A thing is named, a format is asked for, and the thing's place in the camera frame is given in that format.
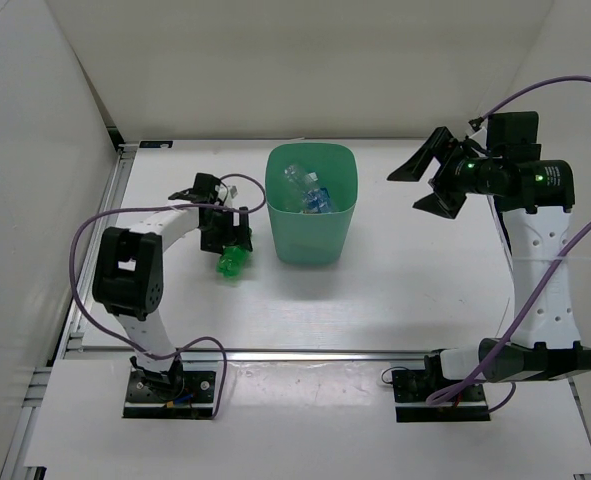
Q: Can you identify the aluminium front table rail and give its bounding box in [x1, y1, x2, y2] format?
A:
[63, 347, 429, 362]

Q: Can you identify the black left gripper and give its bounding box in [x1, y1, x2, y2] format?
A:
[200, 206, 252, 254]

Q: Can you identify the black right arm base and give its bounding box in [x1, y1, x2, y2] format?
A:
[380, 354, 490, 424]

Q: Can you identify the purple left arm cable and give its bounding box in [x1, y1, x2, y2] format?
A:
[69, 173, 269, 419]

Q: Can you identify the aluminium table rail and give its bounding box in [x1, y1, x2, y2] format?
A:
[63, 347, 429, 362]
[0, 142, 139, 479]

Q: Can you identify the green plastic bin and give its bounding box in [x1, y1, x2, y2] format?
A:
[265, 142, 358, 265]

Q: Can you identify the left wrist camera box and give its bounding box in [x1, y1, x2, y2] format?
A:
[168, 173, 237, 206]

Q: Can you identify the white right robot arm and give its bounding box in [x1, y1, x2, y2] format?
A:
[388, 125, 591, 405]

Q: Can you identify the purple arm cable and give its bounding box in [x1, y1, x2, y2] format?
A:
[69, 173, 269, 419]
[426, 74, 591, 414]

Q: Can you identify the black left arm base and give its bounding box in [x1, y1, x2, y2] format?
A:
[122, 356, 217, 420]

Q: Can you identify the clear bottle white blue label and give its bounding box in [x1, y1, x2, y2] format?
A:
[283, 192, 306, 213]

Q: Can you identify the clear unlabelled plastic bottle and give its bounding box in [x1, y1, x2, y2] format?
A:
[282, 164, 319, 196]

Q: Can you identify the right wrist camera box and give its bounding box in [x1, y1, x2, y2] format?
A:
[486, 111, 541, 163]

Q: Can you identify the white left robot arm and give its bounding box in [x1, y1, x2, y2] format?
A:
[92, 204, 253, 400]

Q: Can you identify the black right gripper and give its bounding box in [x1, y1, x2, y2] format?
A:
[387, 127, 502, 220]

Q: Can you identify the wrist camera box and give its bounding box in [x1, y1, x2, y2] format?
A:
[486, 111, 541, 163]
[168, 173, 237, 206]

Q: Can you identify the aluminium left table rail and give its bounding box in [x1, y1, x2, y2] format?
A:
[0, 142, 139, 479]

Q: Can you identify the green soda bottle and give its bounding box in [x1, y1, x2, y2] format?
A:
[216, 246, 250, 278]

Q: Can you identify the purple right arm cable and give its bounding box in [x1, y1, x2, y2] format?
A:
[426, 74, 591, 414]

